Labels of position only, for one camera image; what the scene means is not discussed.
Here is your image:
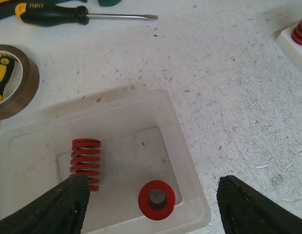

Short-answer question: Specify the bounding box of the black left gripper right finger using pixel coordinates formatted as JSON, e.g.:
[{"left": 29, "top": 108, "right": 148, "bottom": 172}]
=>
[{"left": 216, "top": 175, "right": 302, "bottom": 234}]

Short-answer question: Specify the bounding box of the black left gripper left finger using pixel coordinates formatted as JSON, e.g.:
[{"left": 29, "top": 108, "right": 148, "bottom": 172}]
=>
[{"left": 0, "top": 174, "right": 90, "bottom": 234}]

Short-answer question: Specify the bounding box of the large red spring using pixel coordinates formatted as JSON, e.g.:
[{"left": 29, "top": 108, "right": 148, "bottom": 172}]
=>
[{"left": 291, "top": 21, "right": 302, "bottom": 46}]

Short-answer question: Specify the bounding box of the long thin red spring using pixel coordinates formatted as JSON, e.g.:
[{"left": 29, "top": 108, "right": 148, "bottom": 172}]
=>
[{"left": 70, "top": 138, "right": 101, "bottom": 192}]

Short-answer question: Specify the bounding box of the small red spring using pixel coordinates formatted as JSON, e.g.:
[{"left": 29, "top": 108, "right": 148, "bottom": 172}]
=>
[{"left": 138, "top": 180, "right": 176, "bottom": 221}]

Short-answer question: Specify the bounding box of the clear plastic spring box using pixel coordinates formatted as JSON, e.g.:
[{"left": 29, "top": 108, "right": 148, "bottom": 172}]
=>
[{"left": 0, "top": 89, "right": 210, "bottom": 234}]

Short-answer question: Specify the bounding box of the brown tape roll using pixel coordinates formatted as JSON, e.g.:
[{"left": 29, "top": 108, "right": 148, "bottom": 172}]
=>
[{"left": 0, "top": 44, "right": 39, "bottom": 120}]

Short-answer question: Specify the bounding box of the small yellow black screwdriver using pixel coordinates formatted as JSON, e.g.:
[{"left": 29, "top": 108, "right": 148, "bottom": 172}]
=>
[{"left": 0, "top": 56, "right": 14, "bottom": 101}]

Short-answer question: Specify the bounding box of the white peg board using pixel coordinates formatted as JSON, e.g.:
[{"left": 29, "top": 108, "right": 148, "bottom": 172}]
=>
[{"left": 276, "top": 20, "right": 302, "bottom": 72}]

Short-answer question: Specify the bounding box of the black flathead screwdriver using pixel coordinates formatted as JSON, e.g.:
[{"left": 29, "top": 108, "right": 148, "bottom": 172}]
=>
[{"left": 15, "top": 2, "right": 158, "bottom": 27}]

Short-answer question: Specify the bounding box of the green clamp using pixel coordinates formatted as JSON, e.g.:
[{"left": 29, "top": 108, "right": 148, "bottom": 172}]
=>
[{"left": 98, "top": 0, "right": 122, "bottom": 7}]

